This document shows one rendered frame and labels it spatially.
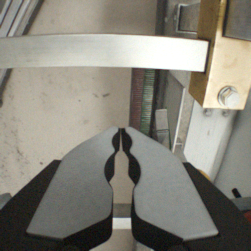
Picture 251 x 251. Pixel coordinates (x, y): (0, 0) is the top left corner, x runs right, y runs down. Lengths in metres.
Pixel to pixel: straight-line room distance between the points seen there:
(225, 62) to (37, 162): 1.38
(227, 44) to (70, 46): 0.14
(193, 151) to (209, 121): 0.10
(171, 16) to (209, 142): 0.35
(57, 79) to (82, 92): 0.16
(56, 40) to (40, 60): 0.03
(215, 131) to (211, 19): 0.38
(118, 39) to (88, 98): 0.96
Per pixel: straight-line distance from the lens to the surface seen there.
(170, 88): 0.33
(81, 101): 1.14
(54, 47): 0.20
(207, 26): 0.21
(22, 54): 0.21
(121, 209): 0.33
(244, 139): 0.53
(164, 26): 0.35
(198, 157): 0.58
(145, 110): 0.38
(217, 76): 0.20
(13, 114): 1.33
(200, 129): 0.53
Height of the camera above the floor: 1.04
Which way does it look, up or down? 61 degrees down
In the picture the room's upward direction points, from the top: 178 degrees clockwise
